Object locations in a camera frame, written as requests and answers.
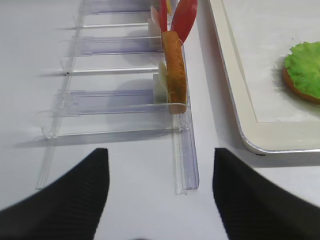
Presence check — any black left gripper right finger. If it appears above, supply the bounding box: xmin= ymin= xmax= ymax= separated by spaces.
xmin=212 ymin=148 xmax=320 ymax=240

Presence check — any cream metal tray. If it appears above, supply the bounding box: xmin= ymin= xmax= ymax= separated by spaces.
xmin=209 ymin=0 xmax=320 ymax=154

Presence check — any yellow cheese slice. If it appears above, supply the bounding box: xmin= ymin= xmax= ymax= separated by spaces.
xmin=166 ymin=0 xmax=173 ymax=15

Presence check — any red tomato slice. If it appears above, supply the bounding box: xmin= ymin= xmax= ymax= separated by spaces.
xmin=170 ymin=0 xmax=198 ymax=44
xmin=159 ymin=0 xmax=168 ymax=33

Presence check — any white tray liner paper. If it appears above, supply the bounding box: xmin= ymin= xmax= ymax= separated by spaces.
xmin=224 ymin=0 xmax=320 ymax=123

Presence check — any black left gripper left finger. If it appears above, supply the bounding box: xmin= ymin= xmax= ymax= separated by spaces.
xmin=0 ymin=148 xmax=110 ymax=240

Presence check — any brown bun bottom in rack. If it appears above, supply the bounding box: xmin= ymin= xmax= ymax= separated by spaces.
xmin=162 ymin=31 xmax=187 ymax=114

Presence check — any bun bottom under lettuce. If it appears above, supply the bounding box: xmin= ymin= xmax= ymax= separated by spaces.
xmin=282 ymin=67 xmax=320 ymax=105

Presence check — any clear acrylic left rack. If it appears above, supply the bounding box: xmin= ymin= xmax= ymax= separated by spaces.
xmin=36 ymin=0 xmax=200 ymax=194

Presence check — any green lettuce on tray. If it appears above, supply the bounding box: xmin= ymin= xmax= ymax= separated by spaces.
xmin=284 ymin=41 xmax=320 ymax=99

